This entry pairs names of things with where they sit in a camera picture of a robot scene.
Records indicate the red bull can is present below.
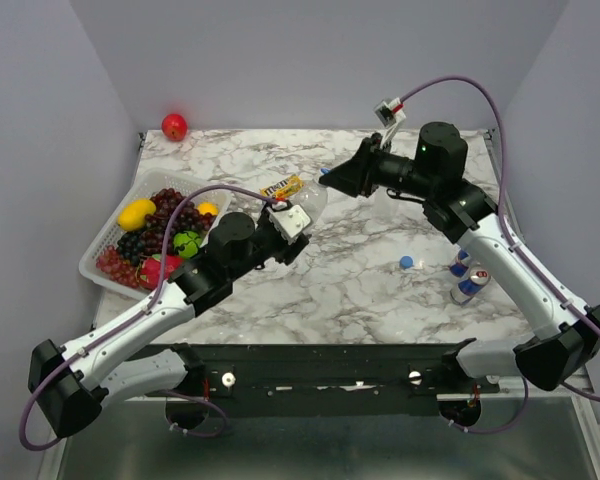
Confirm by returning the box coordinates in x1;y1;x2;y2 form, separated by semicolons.
449;249;472;278
450;265;491;305

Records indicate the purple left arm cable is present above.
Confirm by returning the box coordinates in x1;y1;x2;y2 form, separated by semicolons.
18;184;289;452

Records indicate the aluminium frame rail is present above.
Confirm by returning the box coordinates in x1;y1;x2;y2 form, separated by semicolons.
437;129;596;401

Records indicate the dark red grape bunch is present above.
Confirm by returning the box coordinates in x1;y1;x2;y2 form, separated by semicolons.
144;188;216;256

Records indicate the green toy fruit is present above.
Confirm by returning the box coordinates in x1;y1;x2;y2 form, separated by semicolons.
173;231;202;259

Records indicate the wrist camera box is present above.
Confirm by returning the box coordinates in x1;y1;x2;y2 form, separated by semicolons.
265;202;312;245
374;97;406;128

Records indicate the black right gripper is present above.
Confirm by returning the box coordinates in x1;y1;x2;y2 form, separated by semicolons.
320;132;437;199

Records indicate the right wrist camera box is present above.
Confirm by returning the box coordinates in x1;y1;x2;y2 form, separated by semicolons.
374;97;406;128

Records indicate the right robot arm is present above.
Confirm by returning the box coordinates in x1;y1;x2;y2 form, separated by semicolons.
319;122;600;392

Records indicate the red bull can rear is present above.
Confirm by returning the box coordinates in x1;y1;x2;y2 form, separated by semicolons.
449;249;472;278

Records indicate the small clear plastic bottle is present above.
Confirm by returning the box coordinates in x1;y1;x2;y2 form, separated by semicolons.
372;189;400;223

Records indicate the red bull can front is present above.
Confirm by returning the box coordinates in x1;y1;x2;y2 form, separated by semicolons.
450;265;491;305

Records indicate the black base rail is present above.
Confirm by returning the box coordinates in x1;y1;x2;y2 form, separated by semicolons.
129;342;501;419

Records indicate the yellow mango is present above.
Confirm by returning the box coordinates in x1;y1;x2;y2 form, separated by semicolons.
117;198;157;232

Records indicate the yellow m&m candy packet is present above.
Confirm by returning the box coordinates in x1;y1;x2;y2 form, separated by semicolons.
260;175;304;200

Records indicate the pink dragon fruit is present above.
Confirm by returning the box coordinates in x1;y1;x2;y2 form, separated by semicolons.
136;254;183;290

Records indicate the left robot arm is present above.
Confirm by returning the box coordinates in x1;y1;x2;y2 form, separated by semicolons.
25;205;313;439

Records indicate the large clear plastic bottle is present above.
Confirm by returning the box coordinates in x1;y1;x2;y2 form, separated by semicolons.
292;182;328;230

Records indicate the red apple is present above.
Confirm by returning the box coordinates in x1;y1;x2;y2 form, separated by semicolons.
161;113;188;142

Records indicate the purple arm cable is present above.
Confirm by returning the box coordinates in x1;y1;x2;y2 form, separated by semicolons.
394;75;600;434
18;184;289;452

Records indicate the light red grape bunch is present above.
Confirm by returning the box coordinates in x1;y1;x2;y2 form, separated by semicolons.
96;245;139;288

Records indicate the plain blue bottle cap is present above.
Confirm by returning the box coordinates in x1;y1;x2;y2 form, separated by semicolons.
399;256;414;269

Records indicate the dark blue grape bunch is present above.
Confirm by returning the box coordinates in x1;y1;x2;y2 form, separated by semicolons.
116;229;146;267

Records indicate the white plastic basket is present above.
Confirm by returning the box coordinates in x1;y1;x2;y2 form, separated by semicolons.
79;168;232;300

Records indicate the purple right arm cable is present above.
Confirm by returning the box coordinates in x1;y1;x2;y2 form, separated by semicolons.
394;75;600;434

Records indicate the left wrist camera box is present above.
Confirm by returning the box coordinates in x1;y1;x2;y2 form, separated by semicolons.
265;202;312;245

